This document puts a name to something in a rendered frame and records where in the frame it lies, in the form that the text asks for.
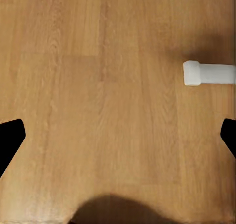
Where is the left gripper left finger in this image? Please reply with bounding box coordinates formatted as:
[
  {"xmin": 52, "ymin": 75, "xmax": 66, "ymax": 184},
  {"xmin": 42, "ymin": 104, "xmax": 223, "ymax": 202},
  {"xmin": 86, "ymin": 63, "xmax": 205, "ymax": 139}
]
[{"xmin": 0, "ymin": 119, "xmax": 26, "ymax": 177}]

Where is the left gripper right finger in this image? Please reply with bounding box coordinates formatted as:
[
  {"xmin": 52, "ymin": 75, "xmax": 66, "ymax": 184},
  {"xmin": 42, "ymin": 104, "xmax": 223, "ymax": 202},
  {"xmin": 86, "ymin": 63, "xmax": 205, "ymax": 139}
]
[{"xmin": 220, "ymin": 119, "xmax": 236, "ymax": 158}]

